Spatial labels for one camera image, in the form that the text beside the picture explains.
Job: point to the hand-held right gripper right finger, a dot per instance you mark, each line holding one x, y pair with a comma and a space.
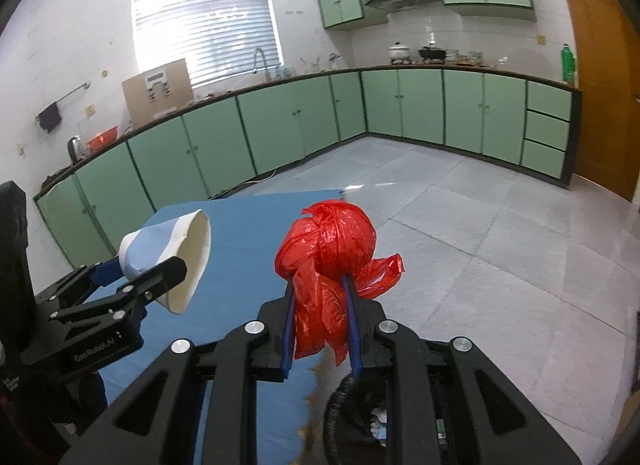
355, 340

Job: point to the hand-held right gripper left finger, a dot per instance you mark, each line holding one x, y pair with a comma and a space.
286, 345

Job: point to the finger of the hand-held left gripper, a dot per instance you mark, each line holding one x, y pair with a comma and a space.
160, 275
107, 272

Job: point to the blue white paper cup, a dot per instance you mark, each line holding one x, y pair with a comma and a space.
150, 242

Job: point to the trash bin with black bag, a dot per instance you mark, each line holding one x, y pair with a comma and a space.
367, 395

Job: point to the red plastic bag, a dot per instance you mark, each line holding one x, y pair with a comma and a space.
330, 240

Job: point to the person's left forearm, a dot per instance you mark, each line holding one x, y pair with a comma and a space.
12, 235

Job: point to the blue scalloped table mat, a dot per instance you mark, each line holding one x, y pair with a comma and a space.
240, 255

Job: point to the steel electric kettle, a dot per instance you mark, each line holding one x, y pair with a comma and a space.
76, 150

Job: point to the red plastic basin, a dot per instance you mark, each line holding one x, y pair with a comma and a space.
102, 137

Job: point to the green base cabinets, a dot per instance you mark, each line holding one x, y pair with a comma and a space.
210, 145

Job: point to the dark towel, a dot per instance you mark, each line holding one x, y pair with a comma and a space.
50, 117

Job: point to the brown cardboard box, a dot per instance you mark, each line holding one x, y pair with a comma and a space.
135, 105

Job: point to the metal kitchen faucet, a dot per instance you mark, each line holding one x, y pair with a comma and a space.
267, 70

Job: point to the white window blind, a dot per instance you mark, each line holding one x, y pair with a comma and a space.
200, 25

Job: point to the white cooking pot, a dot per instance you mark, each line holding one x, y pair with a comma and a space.
400, 52

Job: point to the black wok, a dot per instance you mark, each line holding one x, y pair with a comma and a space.
430, 52

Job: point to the glass kitchen jars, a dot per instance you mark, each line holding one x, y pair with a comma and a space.
465, 57

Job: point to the wooden door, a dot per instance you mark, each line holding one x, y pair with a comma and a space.
600, 95

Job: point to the green bottle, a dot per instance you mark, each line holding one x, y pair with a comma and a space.
567, 65

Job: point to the metal towel rail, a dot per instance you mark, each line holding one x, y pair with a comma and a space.
70, 93

